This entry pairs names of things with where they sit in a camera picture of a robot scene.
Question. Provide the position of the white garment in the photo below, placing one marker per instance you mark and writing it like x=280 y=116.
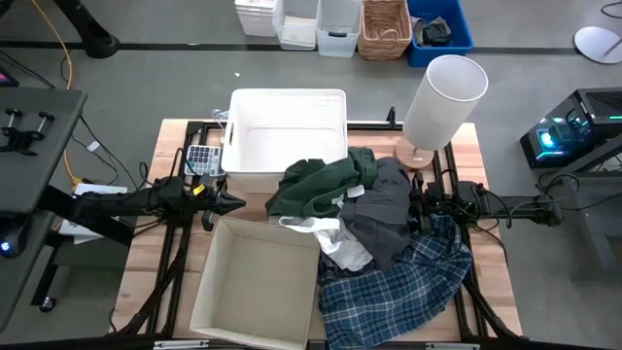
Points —
x=340 y=243

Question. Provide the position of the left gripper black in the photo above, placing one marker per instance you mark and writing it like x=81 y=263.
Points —
x=214 y=201

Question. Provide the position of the white lidded storage box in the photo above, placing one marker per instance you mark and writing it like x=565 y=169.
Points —
x=256 y=17

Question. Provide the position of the white cylindrical lamp shade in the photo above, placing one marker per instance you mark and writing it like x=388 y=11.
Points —
x=444 y=104

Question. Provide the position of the dark grey garment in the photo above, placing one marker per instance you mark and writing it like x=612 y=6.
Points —
x=384 y=219

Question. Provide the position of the black computer with coloured lights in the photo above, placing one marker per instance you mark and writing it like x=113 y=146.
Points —
x=568 y=131

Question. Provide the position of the black computer mouse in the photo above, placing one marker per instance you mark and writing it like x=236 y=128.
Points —
x=10 y=243

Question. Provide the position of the woven wicker basket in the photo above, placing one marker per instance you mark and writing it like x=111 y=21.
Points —
x=385 y=31

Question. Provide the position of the dark grey side desk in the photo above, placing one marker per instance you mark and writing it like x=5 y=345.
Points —
x=34 y=155

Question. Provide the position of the blue plastic bin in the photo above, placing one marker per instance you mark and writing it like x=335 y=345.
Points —
x=461 y=34

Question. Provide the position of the round white stand base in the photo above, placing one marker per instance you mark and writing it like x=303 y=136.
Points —
x=595 y=45

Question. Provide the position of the yellow tag on arm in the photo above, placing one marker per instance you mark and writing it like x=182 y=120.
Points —
x=198 y=189

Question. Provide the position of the black post on table edge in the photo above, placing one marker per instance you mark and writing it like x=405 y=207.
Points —
x=391 y=115

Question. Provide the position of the beige fabric storage bin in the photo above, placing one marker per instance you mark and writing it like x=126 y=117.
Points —
x=257 y=282

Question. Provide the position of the grey desk calculator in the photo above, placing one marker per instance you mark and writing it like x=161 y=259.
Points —
x=204 y=159

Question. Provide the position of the blue plaid shirt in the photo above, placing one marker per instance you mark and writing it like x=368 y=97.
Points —
x=393 y=301

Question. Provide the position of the dark green garment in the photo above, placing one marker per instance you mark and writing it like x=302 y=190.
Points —
x=316 y=187

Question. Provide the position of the clear plastic box with paper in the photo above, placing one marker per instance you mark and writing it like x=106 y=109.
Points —
x=296 y=29

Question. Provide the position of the black metal table frame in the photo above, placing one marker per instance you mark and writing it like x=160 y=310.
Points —
x=374 y=127

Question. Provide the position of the white plastic storage bin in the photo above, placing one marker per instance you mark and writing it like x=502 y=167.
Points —
x=286 y=131

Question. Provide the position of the round wooden lamp base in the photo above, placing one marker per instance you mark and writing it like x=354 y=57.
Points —
x=410 y=158

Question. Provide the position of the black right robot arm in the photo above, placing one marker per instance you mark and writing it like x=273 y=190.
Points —
x=515 y=206

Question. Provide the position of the silver metal bracket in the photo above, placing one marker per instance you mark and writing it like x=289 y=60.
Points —
x=452 y=346
x=181 y=344

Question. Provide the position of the black stand foot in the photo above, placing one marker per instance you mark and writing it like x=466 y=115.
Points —
x=90 y=34

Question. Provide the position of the dark clothes in blue bin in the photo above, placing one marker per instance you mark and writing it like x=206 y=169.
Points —
x=435 y=33

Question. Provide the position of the black clamp with knobs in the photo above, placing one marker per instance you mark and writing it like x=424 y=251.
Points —
x=22 y=136

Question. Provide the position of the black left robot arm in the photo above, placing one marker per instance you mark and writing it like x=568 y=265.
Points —
x=121 y=203

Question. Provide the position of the white power strip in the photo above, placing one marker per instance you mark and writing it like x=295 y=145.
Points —
x=99 y=189

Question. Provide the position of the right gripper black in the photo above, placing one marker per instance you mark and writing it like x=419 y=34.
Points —
x=422 y=201

